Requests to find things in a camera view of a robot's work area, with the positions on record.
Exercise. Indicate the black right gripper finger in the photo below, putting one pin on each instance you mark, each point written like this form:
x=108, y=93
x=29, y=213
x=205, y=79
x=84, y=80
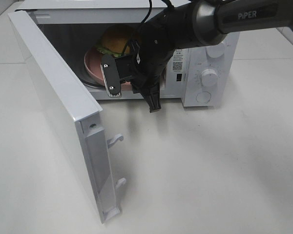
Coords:
x=149, y=88

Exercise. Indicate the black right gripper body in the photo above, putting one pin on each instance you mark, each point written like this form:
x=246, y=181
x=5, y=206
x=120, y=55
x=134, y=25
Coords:
x=144, y=65

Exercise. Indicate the burger with lettuce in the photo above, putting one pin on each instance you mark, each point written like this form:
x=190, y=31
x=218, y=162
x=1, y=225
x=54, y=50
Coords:
x=115, y=40

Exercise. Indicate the round white door button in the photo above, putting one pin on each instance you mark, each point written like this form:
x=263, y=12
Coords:
x=203, y=97

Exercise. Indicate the pink round plate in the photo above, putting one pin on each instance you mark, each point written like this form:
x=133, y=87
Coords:
x=92, y=62

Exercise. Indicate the white microwave door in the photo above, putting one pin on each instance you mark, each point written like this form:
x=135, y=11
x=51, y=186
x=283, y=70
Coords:
x=73, y=114

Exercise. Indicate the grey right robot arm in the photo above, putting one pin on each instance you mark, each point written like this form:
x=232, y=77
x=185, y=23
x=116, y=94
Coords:
x=222, y=17

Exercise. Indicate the white warning label sticker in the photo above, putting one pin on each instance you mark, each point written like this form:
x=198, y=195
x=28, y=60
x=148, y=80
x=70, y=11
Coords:
x=177, y=60

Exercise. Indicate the white microwave oven body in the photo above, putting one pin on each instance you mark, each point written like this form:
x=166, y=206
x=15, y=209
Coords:
x=74, y=26

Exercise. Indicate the lower white timer knob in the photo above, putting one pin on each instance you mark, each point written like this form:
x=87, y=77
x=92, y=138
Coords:
x=209, y=77

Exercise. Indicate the glass microwave turntable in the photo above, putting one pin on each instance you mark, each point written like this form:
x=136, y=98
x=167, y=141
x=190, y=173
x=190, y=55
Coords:
x=88, y=80

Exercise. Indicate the upper white power knob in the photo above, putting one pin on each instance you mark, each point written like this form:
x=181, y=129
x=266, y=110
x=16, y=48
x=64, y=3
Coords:
x=216, y=51

